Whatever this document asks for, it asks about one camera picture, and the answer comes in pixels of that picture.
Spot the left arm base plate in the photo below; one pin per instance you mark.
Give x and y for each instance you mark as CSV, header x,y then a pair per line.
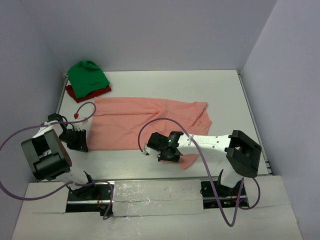
x,y
90,199

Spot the silver taped panel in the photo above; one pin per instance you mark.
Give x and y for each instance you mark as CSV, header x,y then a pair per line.
x,y
157,198

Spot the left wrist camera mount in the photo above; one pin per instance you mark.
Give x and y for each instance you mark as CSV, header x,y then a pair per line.
x,y
80,120

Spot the green folded t shirt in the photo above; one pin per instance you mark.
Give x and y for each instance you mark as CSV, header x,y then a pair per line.
x,y
86,77

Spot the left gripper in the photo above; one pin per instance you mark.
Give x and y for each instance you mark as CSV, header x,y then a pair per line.
x,y
81,144

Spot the red folded t shirt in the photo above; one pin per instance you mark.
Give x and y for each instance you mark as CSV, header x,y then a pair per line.
x,y
69,89

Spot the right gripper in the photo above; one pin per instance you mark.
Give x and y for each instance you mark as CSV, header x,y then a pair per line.
x,y
161,156

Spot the pink t shirt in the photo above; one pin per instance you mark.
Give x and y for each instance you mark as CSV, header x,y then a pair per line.
x,y
126,123

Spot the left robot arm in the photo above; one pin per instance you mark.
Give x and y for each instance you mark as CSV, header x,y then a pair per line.
x,y
48,158

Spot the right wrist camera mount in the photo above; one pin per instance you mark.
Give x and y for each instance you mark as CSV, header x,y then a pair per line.
x,y
149,152

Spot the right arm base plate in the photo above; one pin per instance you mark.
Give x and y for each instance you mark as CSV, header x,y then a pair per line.
x,y
228,199

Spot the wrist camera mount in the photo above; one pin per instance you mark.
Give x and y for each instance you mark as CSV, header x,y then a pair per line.
x,y
80,120
149,152

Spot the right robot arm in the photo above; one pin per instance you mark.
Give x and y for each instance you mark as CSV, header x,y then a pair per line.
x,y
239,150

